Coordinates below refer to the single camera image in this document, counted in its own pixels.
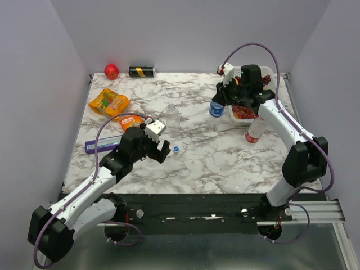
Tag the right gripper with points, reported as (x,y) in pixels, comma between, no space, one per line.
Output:
(221,97)

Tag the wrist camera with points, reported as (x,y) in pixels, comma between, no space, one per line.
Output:
(227,72)
(154,130)

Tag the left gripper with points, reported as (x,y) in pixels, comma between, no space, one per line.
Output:
(160,156)

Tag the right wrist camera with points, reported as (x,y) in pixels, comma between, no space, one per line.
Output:
(227,72)

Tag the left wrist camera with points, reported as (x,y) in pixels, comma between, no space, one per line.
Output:
(154,130)

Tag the red label plastic bottle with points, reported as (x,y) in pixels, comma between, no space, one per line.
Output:
(256,130)

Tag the orange razor box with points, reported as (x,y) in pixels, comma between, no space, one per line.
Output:
(127,121)

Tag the clear plastic bottle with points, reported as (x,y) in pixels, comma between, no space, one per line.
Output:
(172,117)

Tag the purple toothpaste box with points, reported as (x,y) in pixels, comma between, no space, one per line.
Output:
(104,144)

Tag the purple grape bunch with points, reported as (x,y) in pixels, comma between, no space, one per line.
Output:
(266,80)

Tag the red apple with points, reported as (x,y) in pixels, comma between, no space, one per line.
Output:
(111,71)

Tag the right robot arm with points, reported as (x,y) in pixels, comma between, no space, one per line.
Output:
(306,158)

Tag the red grape bunch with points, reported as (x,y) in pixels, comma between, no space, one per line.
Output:
(243,112)

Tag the black gold can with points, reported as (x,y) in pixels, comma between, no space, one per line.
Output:
(141,71)

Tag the orange snack bag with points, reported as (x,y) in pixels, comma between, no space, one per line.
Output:
(108,103)

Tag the blue label plastic bottle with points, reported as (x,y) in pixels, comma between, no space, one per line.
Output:
(216,110)

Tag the white fruit basket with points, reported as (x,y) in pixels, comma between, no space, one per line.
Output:
(283,96)

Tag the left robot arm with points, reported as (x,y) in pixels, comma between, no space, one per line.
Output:
(53,231)

